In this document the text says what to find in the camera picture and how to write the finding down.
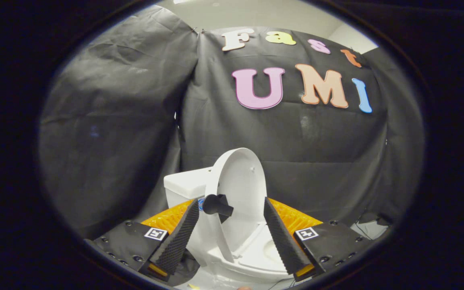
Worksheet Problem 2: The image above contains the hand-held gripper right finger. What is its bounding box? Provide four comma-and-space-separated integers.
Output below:
263, 197, 371, 282

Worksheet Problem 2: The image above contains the black backdrop cloth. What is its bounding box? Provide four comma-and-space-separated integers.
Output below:
39, 5, 425, 240

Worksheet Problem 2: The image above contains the white toilet seat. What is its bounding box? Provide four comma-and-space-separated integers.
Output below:
232, 224, 293, 274

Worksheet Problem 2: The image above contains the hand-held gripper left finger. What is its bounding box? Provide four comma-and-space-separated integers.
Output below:
85, 198, 200, 282

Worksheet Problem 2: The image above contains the white toilet lid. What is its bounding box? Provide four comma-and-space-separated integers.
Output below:
202, 147, 267, 263

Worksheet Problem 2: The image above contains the white toilet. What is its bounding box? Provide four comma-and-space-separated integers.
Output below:
164, 167, 297, 282

